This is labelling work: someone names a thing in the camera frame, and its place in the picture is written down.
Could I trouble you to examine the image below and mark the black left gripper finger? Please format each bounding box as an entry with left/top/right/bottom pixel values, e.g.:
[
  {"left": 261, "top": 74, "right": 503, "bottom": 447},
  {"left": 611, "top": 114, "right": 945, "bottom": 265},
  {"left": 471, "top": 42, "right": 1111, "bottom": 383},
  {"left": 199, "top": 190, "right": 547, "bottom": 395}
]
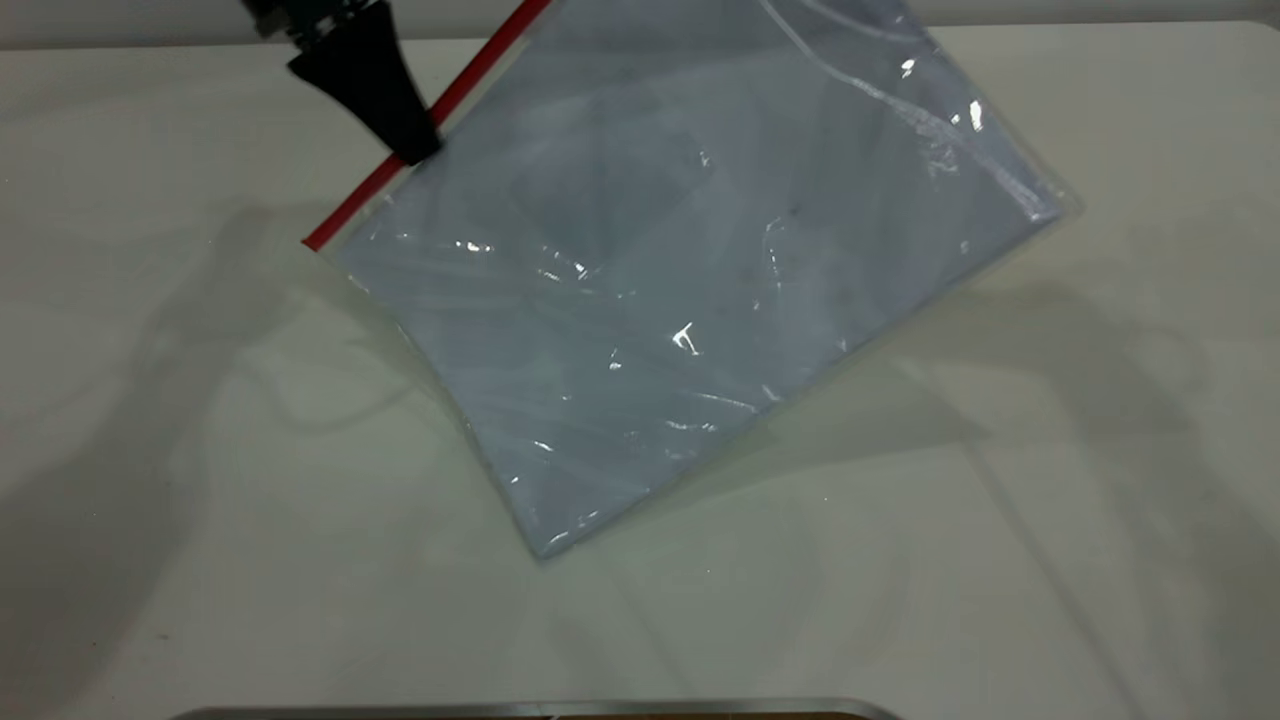
[{"left": 288, "top": 8, "right": 444, "bottom": 167}]

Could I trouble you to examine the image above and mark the clear plastic red-zipper bag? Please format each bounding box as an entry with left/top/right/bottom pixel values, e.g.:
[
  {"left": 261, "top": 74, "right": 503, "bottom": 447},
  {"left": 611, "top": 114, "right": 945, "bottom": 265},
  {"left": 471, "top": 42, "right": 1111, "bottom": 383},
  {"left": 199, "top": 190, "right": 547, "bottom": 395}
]
[{"left": 302, "top": 0, "right": 1083, "bottom": 561}]

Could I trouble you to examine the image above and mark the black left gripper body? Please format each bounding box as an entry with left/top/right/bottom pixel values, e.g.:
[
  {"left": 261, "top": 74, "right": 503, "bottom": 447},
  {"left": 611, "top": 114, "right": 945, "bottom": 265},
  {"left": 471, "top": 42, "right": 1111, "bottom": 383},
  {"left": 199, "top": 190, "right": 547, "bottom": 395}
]
[{"left": 240, "top": 0, "right": 387, "bottom": 47}]

